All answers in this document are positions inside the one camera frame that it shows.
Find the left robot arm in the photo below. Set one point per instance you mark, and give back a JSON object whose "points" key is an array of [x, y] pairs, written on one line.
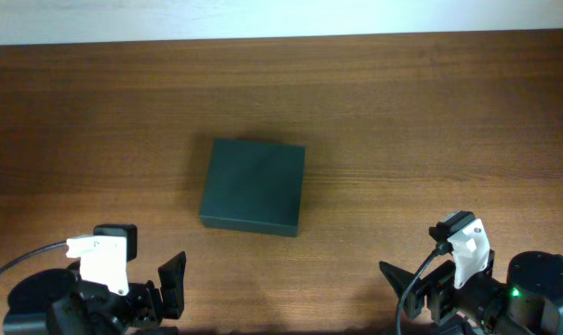
{"points": [[37, 305]]}

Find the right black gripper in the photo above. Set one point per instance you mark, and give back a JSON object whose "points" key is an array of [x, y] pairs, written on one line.
{"points": [[437, 282]]}

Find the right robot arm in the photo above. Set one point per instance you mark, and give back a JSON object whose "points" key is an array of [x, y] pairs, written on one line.
{"points": [[529, 301]]}

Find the black cardboard box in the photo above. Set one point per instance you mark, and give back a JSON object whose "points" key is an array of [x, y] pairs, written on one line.
{"points": [[254, 186]]}

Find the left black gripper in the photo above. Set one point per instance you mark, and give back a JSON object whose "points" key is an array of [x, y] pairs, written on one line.
{"points": [[164, 301]]}

